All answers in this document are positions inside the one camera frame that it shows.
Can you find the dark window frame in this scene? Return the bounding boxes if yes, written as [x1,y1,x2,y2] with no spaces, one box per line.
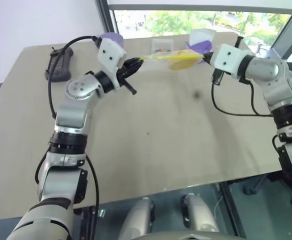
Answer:
[97,0,292,51]

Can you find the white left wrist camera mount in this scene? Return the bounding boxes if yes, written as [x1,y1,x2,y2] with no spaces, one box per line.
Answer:
[97,38,127,90]

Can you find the clear box colourful small items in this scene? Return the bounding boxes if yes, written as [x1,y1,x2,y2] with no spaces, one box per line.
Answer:
[151,37,175,54]

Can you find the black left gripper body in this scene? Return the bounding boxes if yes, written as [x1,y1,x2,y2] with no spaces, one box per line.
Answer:
[115,61,138,96]

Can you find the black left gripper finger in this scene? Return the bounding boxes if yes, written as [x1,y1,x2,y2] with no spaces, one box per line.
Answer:
[124,62,144,78]
[126,56,145,67]

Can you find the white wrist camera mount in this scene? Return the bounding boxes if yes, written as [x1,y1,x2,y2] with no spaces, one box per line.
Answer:
[209,44,252,80]
[97,38,127,90]

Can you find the black left upper arm cable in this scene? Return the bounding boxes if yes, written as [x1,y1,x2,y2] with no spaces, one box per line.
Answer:
[34,149,101,240]

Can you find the purple tissue pack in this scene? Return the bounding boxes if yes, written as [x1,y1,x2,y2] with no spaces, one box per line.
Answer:
[184,28,218,55]

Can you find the silver left robot leg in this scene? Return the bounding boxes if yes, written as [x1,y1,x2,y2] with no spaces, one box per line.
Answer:
[117,196,155,240]

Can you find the silver robot leg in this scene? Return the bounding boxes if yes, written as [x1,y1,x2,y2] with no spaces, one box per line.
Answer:
[117,196,155,240]
[180,193,221,236]

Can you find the purple cup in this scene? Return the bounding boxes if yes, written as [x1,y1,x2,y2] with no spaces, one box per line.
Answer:
[99,32,124,49]

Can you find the clear zip bag yellow strip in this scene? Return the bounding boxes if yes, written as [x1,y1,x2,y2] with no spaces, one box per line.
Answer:
[138,48,205,73]

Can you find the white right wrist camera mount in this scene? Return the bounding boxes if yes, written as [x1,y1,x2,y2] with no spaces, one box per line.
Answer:
[209,44,252,80]

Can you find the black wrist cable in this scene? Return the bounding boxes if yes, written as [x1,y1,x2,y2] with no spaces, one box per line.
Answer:
[47,35,102,120]
[210,74,274,117]

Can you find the silver right robot leg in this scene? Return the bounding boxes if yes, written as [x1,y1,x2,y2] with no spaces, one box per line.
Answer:
[180,193,221,236]

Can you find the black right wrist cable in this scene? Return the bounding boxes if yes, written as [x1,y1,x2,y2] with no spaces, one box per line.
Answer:
[210,74,274,117]

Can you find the black chair base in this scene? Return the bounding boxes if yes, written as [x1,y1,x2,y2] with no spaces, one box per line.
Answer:
[242,173,292,207]

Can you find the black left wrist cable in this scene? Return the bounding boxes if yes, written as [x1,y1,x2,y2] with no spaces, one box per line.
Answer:
[47,35,102,120]

